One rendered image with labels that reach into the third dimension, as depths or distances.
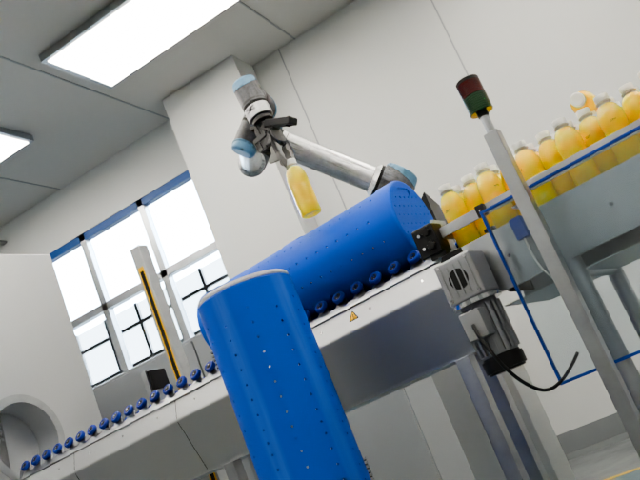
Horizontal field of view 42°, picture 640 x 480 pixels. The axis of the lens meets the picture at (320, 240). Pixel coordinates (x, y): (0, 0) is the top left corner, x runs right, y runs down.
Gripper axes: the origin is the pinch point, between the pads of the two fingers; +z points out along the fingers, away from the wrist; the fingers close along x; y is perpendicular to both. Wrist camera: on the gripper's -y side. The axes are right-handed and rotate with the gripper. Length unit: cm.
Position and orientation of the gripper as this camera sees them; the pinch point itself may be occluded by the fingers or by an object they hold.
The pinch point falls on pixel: (290, 163)
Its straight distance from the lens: 276.9
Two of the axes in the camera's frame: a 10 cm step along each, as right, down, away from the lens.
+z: 4.3, 8.4, -3.3
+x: -5.8, -0.2, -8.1
